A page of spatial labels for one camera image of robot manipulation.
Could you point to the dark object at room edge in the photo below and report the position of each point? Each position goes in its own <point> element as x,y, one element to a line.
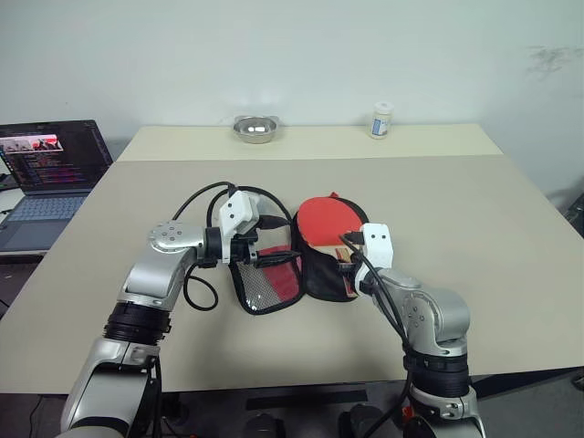
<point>576,210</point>

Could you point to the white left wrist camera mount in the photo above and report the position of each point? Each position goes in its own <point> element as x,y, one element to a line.
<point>237,212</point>

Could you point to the red table tennis paddle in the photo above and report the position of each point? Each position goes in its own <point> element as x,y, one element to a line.
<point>321,219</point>

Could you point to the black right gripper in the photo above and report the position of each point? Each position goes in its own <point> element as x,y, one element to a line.
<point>358,269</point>

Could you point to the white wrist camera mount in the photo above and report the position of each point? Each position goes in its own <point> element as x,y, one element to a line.
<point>237,212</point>
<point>378,244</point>

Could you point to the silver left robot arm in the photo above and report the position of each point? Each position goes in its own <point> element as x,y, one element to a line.
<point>157,269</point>

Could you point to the black mesh paddle case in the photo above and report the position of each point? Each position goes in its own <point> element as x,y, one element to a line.
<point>319,278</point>

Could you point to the dark rounded shape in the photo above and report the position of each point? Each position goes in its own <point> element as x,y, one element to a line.
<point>361,422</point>

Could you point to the white plastic bottle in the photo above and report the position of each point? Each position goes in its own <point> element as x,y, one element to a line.
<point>380,121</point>

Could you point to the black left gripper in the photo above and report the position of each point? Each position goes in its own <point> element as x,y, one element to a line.
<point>242,248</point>

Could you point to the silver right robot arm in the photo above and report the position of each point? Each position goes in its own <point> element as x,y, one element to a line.
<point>438,315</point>

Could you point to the open grey laptop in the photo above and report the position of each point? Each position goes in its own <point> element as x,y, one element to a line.
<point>50,182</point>

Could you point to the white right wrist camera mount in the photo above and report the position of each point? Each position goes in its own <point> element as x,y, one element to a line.
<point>378,244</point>

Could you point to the stainless steel bowl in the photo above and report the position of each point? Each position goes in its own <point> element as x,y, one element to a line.
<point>256,128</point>

